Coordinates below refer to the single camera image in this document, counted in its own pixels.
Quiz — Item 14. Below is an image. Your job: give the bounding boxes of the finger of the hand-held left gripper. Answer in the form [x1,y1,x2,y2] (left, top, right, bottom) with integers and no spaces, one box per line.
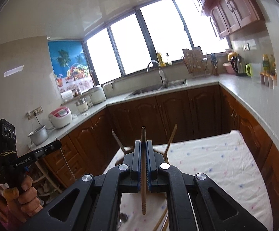
[34,141,62,158]

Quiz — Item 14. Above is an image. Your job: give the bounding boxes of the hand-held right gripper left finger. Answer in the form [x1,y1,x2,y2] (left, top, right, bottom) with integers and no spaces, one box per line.
[21,140,142,231]

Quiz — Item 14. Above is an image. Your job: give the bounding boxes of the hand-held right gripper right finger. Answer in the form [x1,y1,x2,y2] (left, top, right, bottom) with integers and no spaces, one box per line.
[145,140,269,231]

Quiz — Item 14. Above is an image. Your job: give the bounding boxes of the wooden chopstick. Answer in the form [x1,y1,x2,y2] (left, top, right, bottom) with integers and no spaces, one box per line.
[111,130,127,155]
[151,208,169,231]
[164,124,178,156]
[141,126,147,215]

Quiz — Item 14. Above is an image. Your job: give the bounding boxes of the metal chopstick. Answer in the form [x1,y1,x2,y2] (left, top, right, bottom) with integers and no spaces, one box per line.
[55,137,77,181]

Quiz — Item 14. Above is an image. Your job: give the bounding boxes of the wooden utensil holder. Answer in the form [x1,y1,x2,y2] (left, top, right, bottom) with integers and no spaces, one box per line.
[115,148,170,166]

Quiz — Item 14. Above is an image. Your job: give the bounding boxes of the person's left hand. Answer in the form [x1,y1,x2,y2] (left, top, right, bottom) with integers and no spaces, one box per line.
[4,175,44,223]

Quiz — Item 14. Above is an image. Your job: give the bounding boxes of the metal inner pot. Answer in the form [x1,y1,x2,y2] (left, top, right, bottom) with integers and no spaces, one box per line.
[28,124,49,146]

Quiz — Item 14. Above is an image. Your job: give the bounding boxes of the white shelf rack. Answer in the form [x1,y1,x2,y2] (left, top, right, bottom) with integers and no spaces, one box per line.
[30,158,61,194]

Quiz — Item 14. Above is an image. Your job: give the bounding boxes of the red white rice cooker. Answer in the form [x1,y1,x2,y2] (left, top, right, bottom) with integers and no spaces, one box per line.
[48,107,73,129]

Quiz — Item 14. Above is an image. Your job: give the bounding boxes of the metal spoon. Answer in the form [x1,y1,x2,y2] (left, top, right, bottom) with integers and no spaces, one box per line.
[119,213,129,231]

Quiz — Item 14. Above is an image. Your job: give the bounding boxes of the small white pot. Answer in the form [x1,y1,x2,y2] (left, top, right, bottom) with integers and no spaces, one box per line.
[75,98,90,114]

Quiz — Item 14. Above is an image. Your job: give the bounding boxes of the white paper towel roll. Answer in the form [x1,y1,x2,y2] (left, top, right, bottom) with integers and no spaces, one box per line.
[61,90,74,102]

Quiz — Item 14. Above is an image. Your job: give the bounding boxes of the floral white tablecloth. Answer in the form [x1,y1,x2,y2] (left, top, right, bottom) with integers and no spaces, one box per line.
[103,130,274,231]

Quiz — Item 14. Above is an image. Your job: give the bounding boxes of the wooden lower cabinets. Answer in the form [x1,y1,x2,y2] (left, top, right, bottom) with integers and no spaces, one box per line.
[40,84,279,223]

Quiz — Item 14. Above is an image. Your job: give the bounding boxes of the wooden cabinets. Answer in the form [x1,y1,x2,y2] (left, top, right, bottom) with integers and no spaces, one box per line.
[180,0,266,40]
[40,84,279,223]

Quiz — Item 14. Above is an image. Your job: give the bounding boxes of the steel kitchen sink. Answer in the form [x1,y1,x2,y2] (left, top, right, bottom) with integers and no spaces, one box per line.
[124,78,188,98]

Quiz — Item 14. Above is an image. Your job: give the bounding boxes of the chrome faucet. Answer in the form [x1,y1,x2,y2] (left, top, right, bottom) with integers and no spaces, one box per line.
[146,60,168,85]

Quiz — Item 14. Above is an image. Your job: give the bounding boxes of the yellow oil bottle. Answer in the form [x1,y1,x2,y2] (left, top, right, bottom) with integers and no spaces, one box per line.
[156,51,166,67]

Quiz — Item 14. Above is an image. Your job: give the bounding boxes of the wooden dish rack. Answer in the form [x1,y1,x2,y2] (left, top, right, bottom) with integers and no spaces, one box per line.
[181,46,213,79]

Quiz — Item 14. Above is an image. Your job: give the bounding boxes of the grey kitchen countertop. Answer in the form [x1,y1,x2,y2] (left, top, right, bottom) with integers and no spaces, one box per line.
[29,73,279,154]

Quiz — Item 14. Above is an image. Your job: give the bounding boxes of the pink container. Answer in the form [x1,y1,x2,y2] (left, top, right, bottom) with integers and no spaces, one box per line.
[222,62,235,74]

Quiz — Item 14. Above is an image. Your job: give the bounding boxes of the kitchen window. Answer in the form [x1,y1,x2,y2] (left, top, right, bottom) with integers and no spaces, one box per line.
[82,0,231,85]

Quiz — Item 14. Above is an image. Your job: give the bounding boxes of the steel electric kettle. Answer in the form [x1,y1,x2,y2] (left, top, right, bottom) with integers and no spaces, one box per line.
[230,55,247,76]

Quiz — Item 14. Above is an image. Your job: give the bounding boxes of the spice jar rack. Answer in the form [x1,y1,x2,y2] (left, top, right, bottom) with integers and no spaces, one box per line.
[260,72,277,89]

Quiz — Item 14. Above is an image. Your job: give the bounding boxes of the yellow sauce bottle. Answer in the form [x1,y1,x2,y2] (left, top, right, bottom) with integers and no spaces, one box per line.
[261,54,271,74]

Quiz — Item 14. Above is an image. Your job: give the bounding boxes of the dark sauce bottle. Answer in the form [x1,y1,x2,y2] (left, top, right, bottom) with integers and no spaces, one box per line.
[270,54,277,76]

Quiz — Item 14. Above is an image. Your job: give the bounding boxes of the wooden upper cabinets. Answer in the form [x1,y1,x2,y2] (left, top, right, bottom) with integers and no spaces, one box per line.
[180,0,266,40]

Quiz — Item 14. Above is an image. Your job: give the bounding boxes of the grey power cord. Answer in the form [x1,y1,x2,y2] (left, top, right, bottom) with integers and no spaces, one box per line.
[34,113,56,131]

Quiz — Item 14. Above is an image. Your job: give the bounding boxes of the wall power socket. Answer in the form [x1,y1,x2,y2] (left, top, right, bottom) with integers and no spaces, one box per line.
[26,105,44,120]

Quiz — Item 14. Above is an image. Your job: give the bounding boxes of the beach fruit wall poster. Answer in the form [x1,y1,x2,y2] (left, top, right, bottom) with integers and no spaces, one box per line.
[47,40,94,95]

